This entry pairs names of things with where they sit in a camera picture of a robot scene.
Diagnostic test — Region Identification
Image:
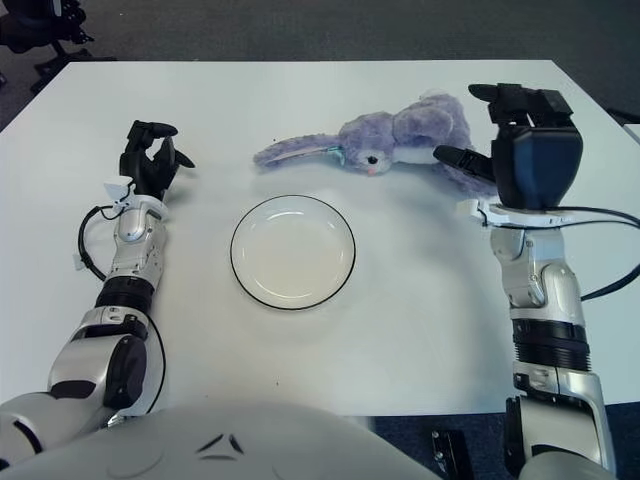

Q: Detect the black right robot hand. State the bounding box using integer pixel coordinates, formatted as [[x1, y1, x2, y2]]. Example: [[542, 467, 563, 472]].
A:
[[432, 82, 585, 211]]

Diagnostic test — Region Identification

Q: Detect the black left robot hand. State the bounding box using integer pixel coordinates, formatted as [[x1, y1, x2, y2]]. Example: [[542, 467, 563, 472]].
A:
[[118, 119, 197, 201]]

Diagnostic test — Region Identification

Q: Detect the purple plush bunny doll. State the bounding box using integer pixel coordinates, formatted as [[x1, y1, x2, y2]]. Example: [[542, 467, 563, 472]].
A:
[[252, 88, 501, 194]]

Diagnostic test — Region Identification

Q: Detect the white plate with black rim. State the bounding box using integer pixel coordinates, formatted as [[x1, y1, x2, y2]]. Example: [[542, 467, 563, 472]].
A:
[[230, 194, 358, 312]]

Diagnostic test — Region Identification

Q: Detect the white left wrist sensor box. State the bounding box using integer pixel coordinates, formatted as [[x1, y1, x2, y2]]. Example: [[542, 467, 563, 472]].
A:
[[103, 180, 136, 209]]

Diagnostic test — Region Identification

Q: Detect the white wrist sensor box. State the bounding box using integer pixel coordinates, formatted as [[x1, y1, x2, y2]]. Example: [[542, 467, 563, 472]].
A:
[[103, 180, 136, 209], [455, 198, 494, 229]]

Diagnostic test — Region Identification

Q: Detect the white right wrist sensor box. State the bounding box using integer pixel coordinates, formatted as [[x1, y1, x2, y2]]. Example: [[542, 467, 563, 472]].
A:
[[455, 198, 494, 229]]

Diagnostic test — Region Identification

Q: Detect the black office chair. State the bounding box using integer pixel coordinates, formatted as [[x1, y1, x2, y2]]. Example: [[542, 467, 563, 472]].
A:
[[0, 0, 119, 91]]

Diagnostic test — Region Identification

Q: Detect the grey robot torso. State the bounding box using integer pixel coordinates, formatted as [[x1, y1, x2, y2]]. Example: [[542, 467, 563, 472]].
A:
[[0, 389, 441, 480]]

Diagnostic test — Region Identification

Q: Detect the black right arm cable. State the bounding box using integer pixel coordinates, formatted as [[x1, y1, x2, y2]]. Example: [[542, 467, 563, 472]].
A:
[[554, 205, 640, 301]]

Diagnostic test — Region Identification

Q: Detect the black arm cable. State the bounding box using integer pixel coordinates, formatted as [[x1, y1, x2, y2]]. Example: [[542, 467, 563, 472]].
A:
[[75, 204, 124, 281], [554, 205, 640, 301]]

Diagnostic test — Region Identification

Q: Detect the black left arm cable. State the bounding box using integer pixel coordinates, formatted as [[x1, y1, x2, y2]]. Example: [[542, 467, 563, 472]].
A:
[[75, 204, 124, 281]]

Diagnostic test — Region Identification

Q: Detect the black metal bracket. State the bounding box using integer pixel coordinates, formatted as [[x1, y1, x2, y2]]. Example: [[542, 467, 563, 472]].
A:
[[430, 428, 474, 480]]

